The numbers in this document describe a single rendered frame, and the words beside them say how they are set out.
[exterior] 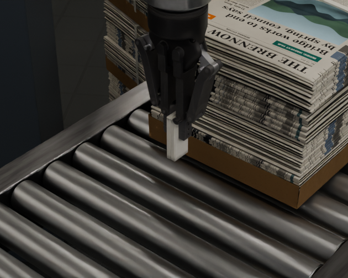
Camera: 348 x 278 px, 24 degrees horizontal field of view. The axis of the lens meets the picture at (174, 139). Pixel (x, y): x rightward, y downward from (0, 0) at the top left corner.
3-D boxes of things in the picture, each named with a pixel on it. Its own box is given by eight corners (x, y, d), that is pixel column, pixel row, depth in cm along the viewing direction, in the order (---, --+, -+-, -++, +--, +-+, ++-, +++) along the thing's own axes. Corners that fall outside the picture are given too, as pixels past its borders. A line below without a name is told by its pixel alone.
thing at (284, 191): (207, 96, 141) (207, 75, 139) (352, 160, 126) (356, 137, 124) (147, 137, 131) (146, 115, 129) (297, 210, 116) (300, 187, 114)
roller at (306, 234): (90, 145, 135) (106, 151, 139) (333, 274, 111) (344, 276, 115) (103, 118, 135) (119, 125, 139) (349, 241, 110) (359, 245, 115)
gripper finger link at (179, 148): (184, 108, 109) (188, 111, 109) (184, 150, 113) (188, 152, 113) (170, 118, 107) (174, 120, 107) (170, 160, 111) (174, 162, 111)
